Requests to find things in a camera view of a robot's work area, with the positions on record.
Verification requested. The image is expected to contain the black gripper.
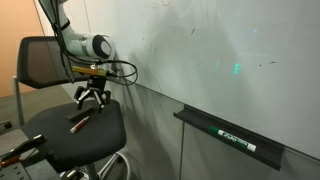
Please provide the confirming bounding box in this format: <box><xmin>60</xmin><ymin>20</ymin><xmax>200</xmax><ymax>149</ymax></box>
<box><xmin>74</xmin><ymin>76</ymin><xmax>111</xmax><ymax>113</ymax></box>

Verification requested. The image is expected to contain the red whiteboard marker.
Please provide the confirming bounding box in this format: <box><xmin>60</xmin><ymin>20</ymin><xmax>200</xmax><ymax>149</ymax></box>
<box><xmin>70</xmin><ymin>116</ymin><xmax>90</xmax><ymax>133</ymax></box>

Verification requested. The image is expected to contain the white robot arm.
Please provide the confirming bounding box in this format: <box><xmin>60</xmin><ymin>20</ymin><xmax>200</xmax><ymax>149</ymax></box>
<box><xmin>38</xmin><ymin>0</ymin><xmax>115</xmax><ymax>113</ymax></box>

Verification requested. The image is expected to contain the black whiteboard eraser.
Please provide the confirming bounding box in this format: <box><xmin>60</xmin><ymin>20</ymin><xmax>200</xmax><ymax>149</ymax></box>
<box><xmin>66</xmin><ymin>106</ymin><xmax>94</xmax><ymax>122</ymax></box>

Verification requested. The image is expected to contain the green whiteboard marker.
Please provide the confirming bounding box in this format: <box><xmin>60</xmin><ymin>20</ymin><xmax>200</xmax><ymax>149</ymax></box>
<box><xmin>209</xmin><ymin>126</ymin><xmax>257</xmax><ymax>152</ymax></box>

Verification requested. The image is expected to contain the black office chair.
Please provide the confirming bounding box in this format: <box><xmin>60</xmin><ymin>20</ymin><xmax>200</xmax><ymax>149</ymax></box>
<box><xmin>16</xmin><ymin>36</ymin><xmax>126</xmax><ymax>180</ymax></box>

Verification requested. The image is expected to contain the black orange clamp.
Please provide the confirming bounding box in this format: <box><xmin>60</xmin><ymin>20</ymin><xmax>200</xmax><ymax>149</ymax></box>
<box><xmin>0</xmin><ymin>135</ymin><xmax>46</xmax><ymax>167</ymax></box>

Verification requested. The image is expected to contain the black marker tray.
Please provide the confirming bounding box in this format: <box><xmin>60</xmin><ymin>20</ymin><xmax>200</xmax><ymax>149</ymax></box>
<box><xmin>173</xmin><ymin>105</ymin><xmax>284</xmax><ymax>170</ymax></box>

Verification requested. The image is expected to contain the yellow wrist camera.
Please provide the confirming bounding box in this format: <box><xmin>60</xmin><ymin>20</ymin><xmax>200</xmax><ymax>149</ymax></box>
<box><xmin>72</xmin><ymin>66</ymin><xmax>107</xmax><ymax>77</ymax></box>

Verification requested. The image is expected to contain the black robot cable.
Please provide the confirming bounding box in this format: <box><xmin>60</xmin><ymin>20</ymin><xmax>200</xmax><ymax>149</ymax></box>
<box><xmin>49</xmin><ymin>0</ymin><xmax>139</xmax><ymax>86</ymax></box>

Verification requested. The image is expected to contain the large wall whiteboard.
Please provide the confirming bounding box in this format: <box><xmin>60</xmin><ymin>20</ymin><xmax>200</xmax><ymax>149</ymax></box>
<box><xmin>33</xmin><ymin>0</ymin><xmax>320</xmax><ymax>160</ymax></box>

